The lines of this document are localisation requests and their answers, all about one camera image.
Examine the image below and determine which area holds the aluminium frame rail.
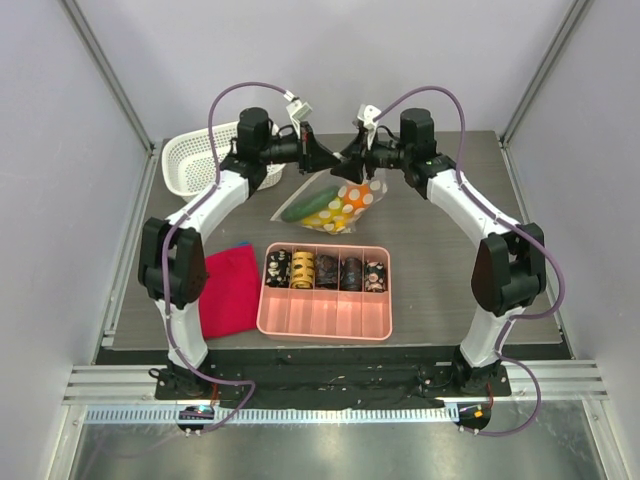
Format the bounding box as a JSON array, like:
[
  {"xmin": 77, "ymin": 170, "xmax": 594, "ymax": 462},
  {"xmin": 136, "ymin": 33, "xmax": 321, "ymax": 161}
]
[{"xmin": 63, "ymin": 356, "xmax": 607, "ymax": 410}]

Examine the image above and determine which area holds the white slotted cable duct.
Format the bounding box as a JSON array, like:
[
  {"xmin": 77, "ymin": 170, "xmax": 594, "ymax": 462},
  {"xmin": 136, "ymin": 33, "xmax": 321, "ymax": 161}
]
[{"xmin": 85, "ymin": 403, "xmax": 459, "ymax": 425}]

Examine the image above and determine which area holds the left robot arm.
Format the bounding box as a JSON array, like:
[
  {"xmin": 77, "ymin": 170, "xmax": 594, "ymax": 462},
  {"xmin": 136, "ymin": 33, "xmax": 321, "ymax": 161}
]
[{"xmin": 138, "ymin": 99, "xmax": 338, "ymax": 399}]

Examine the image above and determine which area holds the orange toy fruit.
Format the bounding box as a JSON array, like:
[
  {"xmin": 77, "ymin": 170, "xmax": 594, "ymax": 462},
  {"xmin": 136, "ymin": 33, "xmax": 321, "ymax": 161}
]
[{"xmin": 338, "ymin": 184, "xmax": 374, "ymax": 216}]

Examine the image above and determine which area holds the pink divided organizer tray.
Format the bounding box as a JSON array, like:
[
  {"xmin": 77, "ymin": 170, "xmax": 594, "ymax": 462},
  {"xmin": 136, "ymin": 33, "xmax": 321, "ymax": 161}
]
[{"xmin": 255, "ymin": 242, "xmax": 394, "ymax": 343}]

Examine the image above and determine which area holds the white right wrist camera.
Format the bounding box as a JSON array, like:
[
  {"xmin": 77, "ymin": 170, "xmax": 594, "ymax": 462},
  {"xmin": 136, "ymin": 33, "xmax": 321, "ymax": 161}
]
[{"xmin": 355, "ymin": 104, "xmax": 382, "ymax": 147}]

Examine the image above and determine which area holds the dark blue patterned cloth roll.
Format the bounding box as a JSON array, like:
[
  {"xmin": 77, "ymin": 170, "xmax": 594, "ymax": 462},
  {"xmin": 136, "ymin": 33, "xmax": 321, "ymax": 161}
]
[{"xmin": 340, "ymin": 256, "xmax": 363, "ymax": 292}]

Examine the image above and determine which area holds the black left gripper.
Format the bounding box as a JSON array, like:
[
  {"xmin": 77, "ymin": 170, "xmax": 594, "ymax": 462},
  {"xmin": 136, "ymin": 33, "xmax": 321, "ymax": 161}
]
[{"xmin": 260, "ymin": 123, "xmax": 341, "ymax": 177}]

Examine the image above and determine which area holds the yellow black cloth roll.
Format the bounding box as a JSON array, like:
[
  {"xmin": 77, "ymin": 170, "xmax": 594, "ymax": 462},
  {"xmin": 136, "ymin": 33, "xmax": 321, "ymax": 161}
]
[{"xmin": 290, "ymin": 251, "xmax": 315, "ymax": 289}]

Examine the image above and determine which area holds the dark floral rose cloth roll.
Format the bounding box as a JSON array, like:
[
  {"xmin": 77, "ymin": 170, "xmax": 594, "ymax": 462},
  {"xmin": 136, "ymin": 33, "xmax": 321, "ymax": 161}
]
[{"xmin": 364, "ymin": 260, "xmax": 387, "ymax": 293}]

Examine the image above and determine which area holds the green toy cucumber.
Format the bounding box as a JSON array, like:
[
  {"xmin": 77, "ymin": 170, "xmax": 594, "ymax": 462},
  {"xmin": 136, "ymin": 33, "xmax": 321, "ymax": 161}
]
[{"xmin": 280, "ymin": 186, "xmax": 339, "ymax": 223}]

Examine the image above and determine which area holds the dark brown patterned cloth roll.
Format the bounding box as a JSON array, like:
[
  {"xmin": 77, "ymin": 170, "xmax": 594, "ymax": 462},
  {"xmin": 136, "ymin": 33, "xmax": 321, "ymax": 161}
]
[{"xmin": 315, "ymin": 254, "xmax": 339, "ymax": 290}]

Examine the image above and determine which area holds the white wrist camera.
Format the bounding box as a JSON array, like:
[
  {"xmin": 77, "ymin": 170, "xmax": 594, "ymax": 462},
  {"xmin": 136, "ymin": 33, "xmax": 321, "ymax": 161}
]
[
  {"xmin": 355, "ymin": 104, "xmax": 382, "ymax": 147},
  {"xmin": 283, "ymin": 90, "xmax": 313, "ymax": 135}
]

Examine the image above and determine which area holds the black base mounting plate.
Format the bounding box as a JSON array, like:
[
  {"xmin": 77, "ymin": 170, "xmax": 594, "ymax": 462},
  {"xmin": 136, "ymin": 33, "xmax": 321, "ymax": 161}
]
[{"xmin": 148, "ymin": 363, "xmax": 512, "ymax": 410}]

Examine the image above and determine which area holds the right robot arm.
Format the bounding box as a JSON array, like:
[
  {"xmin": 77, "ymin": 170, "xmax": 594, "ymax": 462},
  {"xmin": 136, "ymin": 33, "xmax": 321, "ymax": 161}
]
[{"xmin": 331, "ymin": 105, "xmax": 546, "ymax": 395}]

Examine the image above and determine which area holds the black white dotted cloth roll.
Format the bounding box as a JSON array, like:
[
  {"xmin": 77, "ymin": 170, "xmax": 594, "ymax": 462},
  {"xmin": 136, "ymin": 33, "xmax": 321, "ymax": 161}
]
[{"xmin": 265, "ymin": 249, "xmax": 292, "ymax": 288}]

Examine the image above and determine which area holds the white perforated plastic basket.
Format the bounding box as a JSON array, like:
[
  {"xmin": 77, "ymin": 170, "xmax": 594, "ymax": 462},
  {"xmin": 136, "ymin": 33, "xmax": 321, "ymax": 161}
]
[{"xmin": 161, "ymin": 121, "xmax": 285, "ymax": 202}]

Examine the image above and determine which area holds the yellow toy fruit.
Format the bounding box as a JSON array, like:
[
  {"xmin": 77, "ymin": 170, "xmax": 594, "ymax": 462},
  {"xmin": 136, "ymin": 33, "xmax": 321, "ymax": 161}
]
[{"xmin": 302, "ymin": 197, "xmax": 353, "ymax": 234}]

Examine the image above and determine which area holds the clear polka dot zip bag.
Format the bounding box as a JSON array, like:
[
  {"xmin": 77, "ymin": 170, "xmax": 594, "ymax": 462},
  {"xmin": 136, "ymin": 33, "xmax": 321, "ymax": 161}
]
[{"xmin": 270, "ymin": 170, "xmax": 388, "ymax": 235}]

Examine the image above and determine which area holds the red folded cloth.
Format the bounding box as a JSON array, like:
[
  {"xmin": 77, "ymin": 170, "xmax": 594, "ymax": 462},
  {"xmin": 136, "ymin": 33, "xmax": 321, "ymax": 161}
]
[{"xmin": 198, "ymin": 245, "xmax": 261, "ymax": 340}]

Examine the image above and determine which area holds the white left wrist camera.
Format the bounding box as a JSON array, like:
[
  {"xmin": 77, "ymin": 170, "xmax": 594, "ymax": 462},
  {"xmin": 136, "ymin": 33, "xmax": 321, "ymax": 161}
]
[{"xmin": 283, "ymin": 90, "xmax": 313, "ymax": 135}]

